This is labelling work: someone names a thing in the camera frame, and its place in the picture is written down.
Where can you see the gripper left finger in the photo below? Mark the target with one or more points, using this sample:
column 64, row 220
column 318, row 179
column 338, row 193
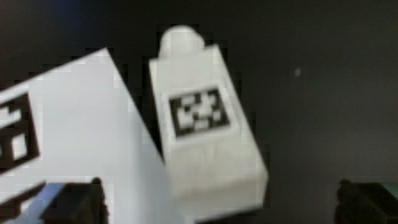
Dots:
column 68, row 204

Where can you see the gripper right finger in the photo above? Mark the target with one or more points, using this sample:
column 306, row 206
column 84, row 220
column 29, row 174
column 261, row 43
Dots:
column 366, row 203

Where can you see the white table leg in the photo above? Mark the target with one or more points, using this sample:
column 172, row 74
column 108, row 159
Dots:
column 213, row 162

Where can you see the white marker base sheet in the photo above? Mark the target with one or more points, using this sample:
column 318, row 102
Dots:
column 73, row 138

